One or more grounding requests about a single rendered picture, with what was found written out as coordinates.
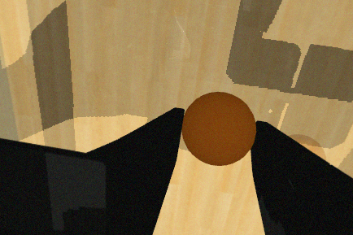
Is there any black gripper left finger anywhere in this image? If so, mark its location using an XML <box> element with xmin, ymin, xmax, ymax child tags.
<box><xmin>0</xmin><ymin>107</ymin><xmax>185</xmax><ymax>235</ymax></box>

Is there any clear l-shaped low wall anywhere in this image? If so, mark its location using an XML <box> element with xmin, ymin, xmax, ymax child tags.
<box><xmin>0</xmin><ymin>37</ymin><xmax>19</xmax><ymax>141</ymax></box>

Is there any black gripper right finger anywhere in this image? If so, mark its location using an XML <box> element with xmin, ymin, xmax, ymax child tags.
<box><xmin>251</xmin><ymin>121</ymin><xmax>353</xmax><ymax>235</ymax></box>

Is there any brown ball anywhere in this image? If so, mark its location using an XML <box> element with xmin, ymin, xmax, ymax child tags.
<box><xmin>181</xmin><ymin>92</ymin><xmax>256</xmax><ymax>166</ymax></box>

